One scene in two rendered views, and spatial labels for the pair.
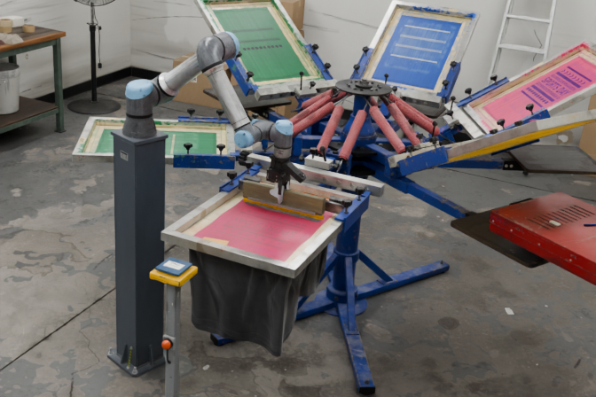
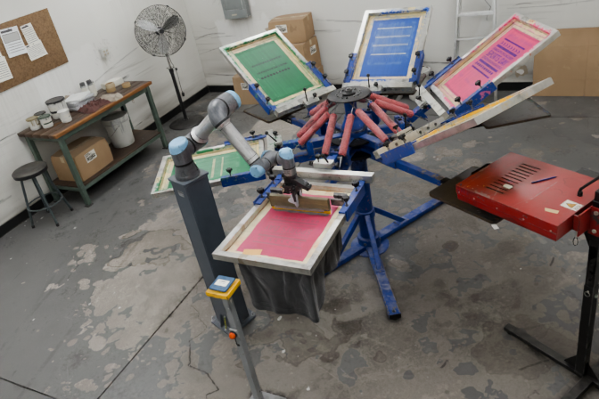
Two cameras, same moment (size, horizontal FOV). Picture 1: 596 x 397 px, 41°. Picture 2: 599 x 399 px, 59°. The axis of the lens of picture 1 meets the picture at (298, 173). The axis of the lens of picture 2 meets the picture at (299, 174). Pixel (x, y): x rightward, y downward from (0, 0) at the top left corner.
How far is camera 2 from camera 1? 70 cm
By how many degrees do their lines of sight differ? 10
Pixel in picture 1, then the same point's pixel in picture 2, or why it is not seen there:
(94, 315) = (200, 290)
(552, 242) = (506, 206)
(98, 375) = (207, 338)
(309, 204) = (318, 204)
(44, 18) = (138, 71)
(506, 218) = (468, 190)
